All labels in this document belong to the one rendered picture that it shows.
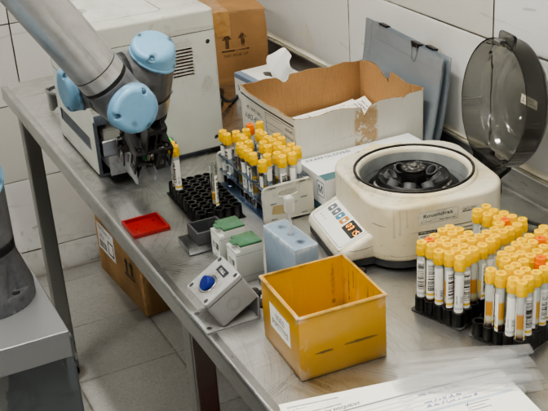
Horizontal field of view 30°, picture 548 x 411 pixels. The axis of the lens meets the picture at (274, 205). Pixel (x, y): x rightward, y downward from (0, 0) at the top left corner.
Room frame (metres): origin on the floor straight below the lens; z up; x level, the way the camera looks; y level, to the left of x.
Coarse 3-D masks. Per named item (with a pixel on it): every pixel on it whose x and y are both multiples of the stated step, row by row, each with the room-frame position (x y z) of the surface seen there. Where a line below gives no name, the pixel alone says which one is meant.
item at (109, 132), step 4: (108, 124) 1.89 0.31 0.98; (100, 128) 1.90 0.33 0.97; (104, 128) 1.89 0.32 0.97; (108, 128) 1.89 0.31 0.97; (112, 128) 1.90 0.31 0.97; (100, 132) 1.90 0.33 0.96; (104, 132) 1.89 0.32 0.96; (108, 132) 1.89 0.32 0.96; (112, 132) 1.90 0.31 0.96; (116, 132) 1.90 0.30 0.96; (100, 136) 1.91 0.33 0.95; (104, 136) 1.89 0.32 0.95; (108, 136) 1.89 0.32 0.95; (112, 136) 1.89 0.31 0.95; (116, 136) 1.90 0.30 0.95; (100, 140) 1.91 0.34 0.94; (104, 140) 1.89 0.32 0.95; (100, 144) 1.92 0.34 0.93
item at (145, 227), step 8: (144, 216) 1.66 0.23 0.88; (152, 216) 1.67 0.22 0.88; (160, 216) 1.66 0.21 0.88; (128, 224) 1.64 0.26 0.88; (136, 224) 1.64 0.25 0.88; (144, 224) 1.64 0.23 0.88; (152, 224) 1.64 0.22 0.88; (160, 224) 1.64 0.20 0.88; (168, 224) 1.62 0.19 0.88; (136, 232) 1.61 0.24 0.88; (144, 232) 1.60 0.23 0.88; (152, 232) 1.60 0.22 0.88
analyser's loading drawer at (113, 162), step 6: (102, 144) 1.88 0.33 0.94; (108, 144) 1.88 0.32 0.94; (114, 144) 1.89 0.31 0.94; (102, 150) 1.89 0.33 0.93; (108, 150) 1.88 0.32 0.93; (114, 150) 1.89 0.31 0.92; (102, 156) 1.88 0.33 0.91; (108, 156) 1.83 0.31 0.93; (114, 156) 1.83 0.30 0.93; (108, 162) 1.85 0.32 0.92; (114, 162) 1.83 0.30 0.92; (120, 162) 1.84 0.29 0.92; (114, 168) 1.83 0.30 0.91; (120, 168) 1.84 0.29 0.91; (114, 174) 1.83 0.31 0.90
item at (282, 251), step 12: (264, 228) 1.40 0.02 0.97; (276, 228) 1.39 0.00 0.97; (288, 228) 1.39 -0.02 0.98; (264, 240) 1.41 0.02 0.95; (276, 240) 1.37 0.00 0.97; (288, 240) 1.35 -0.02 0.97; (300, 240) 1.35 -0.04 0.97; (312, 240) 1.35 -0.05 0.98; (276, 252) 1.37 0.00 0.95; (288, 252) 1.34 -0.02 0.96; (300, 252) 1.32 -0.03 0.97; (312, 252) 1.33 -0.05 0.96; (276, 264) 1.37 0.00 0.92; (288, 264) 1.34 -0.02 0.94
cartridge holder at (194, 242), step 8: (216, 216) 1.58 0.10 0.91; (192, 224) 1.57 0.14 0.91; (200, 224) 1.57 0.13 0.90; (208, 224) 1.58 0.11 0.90; (192, 232) 1.54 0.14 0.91; (200, 232) 1.53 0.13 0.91; (208, 232) 1.53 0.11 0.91; (184, 240) 1.55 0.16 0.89; (192, 240) 1.54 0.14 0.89; (200, 240) 1.52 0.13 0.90; (208, 240) 1.53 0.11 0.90; (184, 248) 1.53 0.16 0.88; (192, 248) 1.51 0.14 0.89; (200, 248) 1.52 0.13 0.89; (208, 248) 1.52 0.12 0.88
